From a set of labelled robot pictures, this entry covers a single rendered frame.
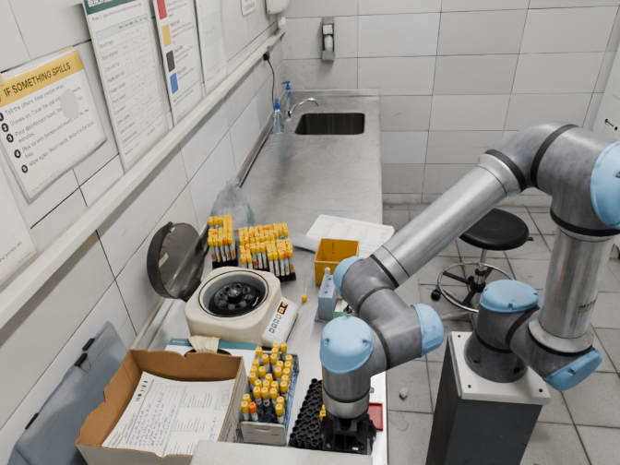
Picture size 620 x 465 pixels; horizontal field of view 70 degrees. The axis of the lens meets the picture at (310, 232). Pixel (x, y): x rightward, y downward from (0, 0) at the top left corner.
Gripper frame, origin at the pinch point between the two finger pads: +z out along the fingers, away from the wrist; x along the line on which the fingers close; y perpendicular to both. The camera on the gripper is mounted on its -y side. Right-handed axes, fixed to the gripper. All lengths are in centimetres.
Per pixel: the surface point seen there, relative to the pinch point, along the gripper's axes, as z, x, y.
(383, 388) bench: 12.4, 7.5, -24.9
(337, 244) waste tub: 5, -8, -75
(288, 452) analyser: -17.6, -8.3, 10.3
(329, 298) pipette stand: 2.7, -7.5, -46.3
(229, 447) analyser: -17.6, -17.5, 10.3
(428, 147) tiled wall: 51, 46, -269
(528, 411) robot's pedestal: 16, 42, -25
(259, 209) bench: 12, -43, -110
